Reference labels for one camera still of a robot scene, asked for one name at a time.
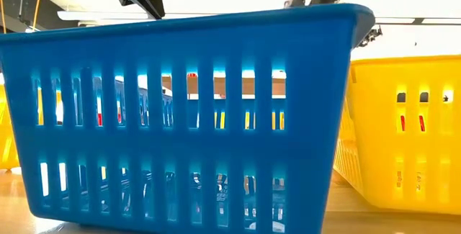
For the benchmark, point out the red plastic basket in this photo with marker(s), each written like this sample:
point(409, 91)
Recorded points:
point(192, 75)
point(99, 119)

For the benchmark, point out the yellow plastic basket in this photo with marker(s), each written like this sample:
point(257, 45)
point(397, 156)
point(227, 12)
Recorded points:
point(222, 120)
point(7, 137)
point(381, 155)

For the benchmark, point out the blue plastic basket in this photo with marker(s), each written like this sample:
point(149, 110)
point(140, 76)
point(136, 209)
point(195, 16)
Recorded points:
point(180, 144)

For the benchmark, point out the black metal bracket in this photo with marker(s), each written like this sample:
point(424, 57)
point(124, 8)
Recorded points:
point(371, 36)

